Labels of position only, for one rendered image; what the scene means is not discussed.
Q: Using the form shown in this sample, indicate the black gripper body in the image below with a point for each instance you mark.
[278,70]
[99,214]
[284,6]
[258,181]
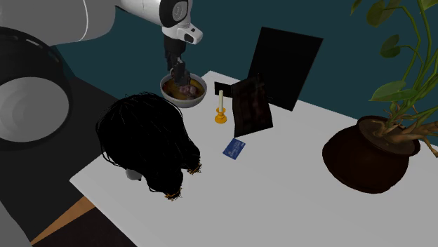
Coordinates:
[174,48]

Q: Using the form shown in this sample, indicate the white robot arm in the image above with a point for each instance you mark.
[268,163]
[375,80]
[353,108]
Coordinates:
[41,20]

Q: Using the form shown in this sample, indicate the grey bowl with food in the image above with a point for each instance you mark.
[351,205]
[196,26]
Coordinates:
[183,101]

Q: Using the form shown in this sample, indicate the small black flat block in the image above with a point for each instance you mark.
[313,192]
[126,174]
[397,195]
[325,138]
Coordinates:
[223,88]

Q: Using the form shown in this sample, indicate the white candle in yellow holder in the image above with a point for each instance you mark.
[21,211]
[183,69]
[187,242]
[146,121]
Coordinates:
[221,99]

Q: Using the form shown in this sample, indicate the black shaggy wig figure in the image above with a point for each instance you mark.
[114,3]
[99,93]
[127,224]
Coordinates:
[143,136]

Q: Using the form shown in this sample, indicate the black upright flat panel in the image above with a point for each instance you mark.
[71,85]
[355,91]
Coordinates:
[285,61]

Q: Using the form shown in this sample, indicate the blue card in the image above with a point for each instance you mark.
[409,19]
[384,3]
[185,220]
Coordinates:
[234,148]

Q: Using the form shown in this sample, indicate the dark robot stand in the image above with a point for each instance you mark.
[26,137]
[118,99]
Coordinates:
[48,184]

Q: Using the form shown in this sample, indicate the plant in dark brown pot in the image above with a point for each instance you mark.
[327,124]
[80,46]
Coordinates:
[366,160]

